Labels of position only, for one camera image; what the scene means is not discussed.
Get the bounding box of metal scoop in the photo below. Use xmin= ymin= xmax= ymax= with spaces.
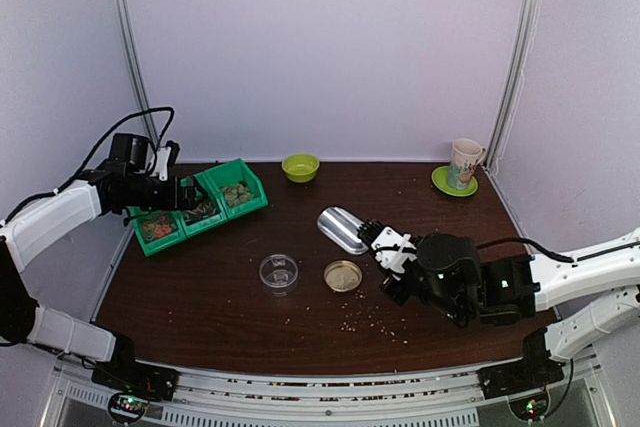
xmin=316 ymin=206 xmax=369 ymax=256

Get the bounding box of green three-compartment candy bin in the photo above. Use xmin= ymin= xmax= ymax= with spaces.
xmin=130 ymin=159 xmax=268 ymax=257

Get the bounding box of green saucer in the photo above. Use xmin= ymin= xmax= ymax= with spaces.
xmin=431 ymin=165 xmax=479 ymax=198

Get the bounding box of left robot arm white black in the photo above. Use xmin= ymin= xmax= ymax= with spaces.
xmin=1 ymin=170 xmax=205 ymax=391

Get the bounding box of left aluminium frame post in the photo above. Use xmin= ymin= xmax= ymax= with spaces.
xmin=114 ymin=0 xmax=161 ymax=147

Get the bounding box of clear plastic jar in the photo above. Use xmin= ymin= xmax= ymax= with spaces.
xmin=259 ymin=254 xmax=299 ymax=297

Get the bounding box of green wrapped candies pile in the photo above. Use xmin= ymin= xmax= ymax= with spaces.
xmin=220 ymin=181 xmax=254 ymax=208

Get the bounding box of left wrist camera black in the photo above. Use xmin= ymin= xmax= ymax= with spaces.
xmin=104 ymin=133 xmax=180 ymax=181

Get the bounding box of patterned ceramic mug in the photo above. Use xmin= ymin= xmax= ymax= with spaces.
xmin=449 ymin=138 xmax=486 ymax=174

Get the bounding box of small green bowl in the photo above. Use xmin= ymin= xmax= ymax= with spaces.
xmin=281 ymin=153 xmax=320 ymax=183

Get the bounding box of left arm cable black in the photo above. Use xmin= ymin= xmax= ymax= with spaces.
xmin=0 ymin=106 xmax=175 ymax=228

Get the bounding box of right aluminium frame post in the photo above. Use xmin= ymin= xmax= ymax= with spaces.
xmin=485 ymin=0 xmax=540 ymax=173

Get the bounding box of orange candies pile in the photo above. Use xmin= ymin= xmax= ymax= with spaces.
xmin=140 ymin=214 xmax=177 ymax=244

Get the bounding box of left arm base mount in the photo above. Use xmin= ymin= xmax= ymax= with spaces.
xmin=89 ymin=361 xmax=179 ymax=425

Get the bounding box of aluminium frame post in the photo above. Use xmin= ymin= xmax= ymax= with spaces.
xmin=485 ymin=0 xmax=540 ymax=173
xmin=114 ymin=0 xmax=161 ymax=147

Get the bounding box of dark wrapped candies pile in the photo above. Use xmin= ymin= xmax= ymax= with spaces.
xmin=182 ymin=200 xmax=217 ymax=225

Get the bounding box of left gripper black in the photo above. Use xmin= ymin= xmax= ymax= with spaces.
xmin=124 ymin=174 xmax=207 ymax=211

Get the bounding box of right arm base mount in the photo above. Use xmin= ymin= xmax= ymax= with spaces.
xmin=477 ymin=359 xmax=564 ymax=423

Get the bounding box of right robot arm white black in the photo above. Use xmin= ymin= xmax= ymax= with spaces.
xmin=356 ymin=220 xmax=639 ymax=389

